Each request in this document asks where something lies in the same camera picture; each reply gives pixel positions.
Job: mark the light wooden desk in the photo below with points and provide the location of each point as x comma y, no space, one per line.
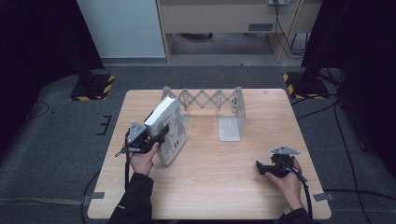
218,18

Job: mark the white power strip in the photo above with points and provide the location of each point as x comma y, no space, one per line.
279,2

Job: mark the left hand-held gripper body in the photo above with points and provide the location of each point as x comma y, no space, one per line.
137,140

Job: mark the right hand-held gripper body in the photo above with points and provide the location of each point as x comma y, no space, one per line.
281,165

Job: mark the grey tape strip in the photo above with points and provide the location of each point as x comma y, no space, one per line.
43,201

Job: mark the black curtain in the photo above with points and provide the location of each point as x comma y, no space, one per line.
361,46
37,46

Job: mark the person's right hand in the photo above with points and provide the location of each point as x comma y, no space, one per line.
291,189

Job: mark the white book with grey figures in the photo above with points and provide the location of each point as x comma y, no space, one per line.
174,137

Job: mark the person's left hand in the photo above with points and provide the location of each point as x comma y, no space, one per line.
141,165

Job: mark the white panel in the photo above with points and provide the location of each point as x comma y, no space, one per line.
124,28

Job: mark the expandable grey metal book rack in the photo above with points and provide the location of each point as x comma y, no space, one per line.
229,127

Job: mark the grey tape piece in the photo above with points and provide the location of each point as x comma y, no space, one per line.
325,197
98,195

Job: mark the black stand base striped edge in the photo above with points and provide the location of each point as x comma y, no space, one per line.
93,88
306,88

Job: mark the black tape floor mark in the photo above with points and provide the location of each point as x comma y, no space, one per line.
105,126

